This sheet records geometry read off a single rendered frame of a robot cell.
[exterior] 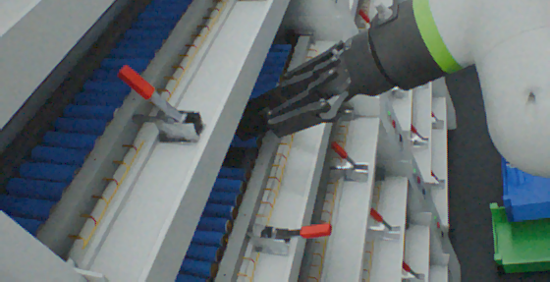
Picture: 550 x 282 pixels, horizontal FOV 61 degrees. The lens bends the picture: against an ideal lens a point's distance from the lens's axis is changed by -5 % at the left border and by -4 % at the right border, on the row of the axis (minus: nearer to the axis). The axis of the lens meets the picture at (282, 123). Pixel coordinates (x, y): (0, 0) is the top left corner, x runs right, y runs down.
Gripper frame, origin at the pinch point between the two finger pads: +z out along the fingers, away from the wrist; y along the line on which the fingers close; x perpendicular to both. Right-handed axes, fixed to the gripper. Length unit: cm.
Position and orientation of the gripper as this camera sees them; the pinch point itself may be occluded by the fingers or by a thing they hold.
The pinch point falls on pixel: (257, 115)
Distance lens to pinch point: 65.9
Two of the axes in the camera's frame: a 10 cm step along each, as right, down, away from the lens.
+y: -2.2, 6.9, -6.9
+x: 6.2, 6.5, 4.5
